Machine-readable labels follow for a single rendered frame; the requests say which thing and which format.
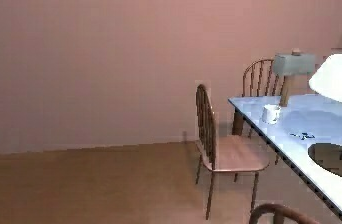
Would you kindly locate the white mug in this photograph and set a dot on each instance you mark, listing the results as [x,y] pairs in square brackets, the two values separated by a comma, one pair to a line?
[271,114]

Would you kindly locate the small dark flat object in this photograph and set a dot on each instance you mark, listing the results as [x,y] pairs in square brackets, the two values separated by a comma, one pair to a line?
[302,135]

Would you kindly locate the pale blue dining table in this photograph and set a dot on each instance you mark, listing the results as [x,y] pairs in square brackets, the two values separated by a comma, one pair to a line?
[312,116]

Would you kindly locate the grey shade wooden table lamp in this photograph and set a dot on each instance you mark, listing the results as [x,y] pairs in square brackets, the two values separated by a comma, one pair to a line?
[294,65]

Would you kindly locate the white shade black table lamp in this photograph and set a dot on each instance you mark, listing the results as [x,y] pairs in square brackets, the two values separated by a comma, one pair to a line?
[340,80]

